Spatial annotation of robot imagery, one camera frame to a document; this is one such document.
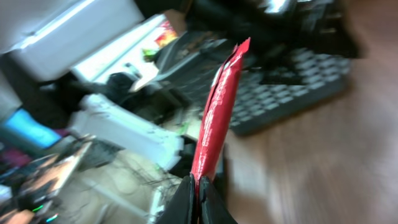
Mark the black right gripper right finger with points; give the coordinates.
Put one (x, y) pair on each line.
(211, 206)

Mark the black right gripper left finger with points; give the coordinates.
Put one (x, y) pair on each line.
(182, 207)

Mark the red sachet packet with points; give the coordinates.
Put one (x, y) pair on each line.
(217, 115)

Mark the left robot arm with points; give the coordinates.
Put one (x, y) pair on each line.
(106, 120)

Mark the grey plastic basket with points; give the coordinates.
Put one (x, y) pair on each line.
(188, 65)

